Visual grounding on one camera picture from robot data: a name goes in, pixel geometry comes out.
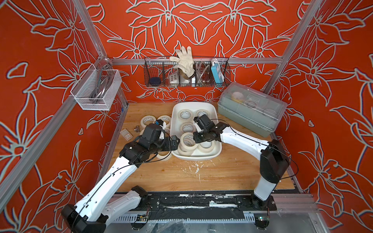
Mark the beige masking tape roll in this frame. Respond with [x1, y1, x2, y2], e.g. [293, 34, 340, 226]
[156, 151, 172, 161]
[140, 115, 156, 129]
[177, 132, 198, 156]
[177, 109, 194, 122]
[157, 115, 172, 128]
[197, 141, 216, 154]
[180, 122, 196, 134]
[196, 109, 210, 117]

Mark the white plastic storage tray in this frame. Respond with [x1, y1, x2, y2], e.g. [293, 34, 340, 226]
[170, 102, 222, 161]

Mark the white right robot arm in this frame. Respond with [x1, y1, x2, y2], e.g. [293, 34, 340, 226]
[193, 114, 290, 210]

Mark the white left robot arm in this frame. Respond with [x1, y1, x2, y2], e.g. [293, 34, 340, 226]
[61, 120, 180, 233]

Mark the translucent lidded storage box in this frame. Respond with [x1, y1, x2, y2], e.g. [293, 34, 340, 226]
[218, 82, 288, 137]

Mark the blue white box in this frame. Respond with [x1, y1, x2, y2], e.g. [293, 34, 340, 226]
[211, 58, 224, 86]

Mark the small clear plastic packet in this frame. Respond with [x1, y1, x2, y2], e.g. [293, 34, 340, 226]
[120, 129, 133, 141]

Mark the dark blue round object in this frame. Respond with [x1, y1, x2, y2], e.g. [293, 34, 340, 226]
[149, 77, 162, 86]

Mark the white power adapter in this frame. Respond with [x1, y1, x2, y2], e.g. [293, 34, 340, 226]
[168, 71, 180, 85]

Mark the white work glove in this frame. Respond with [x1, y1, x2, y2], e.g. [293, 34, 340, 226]
[170, 46, 195, 79]

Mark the black wire wall basket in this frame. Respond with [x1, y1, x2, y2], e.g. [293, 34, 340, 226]
[144, 56, 231, 87]

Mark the white mesh wall basket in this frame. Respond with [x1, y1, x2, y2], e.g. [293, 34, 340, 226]
[71, 64, 121, 111]

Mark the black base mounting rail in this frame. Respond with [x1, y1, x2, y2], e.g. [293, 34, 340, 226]
[136, 190, 277, 212]

